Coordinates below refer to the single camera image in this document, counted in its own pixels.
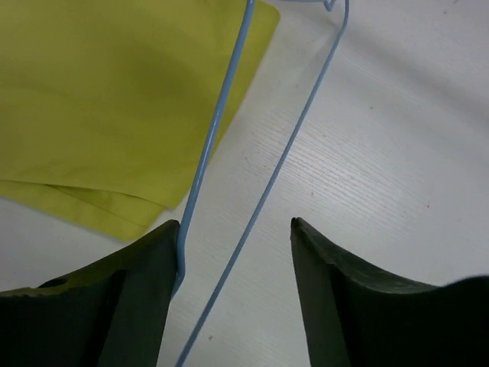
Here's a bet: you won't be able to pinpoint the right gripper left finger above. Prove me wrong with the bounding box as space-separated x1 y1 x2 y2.
1 220 180 366

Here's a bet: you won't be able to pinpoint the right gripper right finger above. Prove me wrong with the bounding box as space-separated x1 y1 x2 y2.
290 218 488 366

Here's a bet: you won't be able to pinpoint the yellow trousers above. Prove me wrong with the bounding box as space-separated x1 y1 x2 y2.
0 0 282 242

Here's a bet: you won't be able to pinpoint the blue wire hanger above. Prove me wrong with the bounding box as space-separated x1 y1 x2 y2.
173 0 351 366

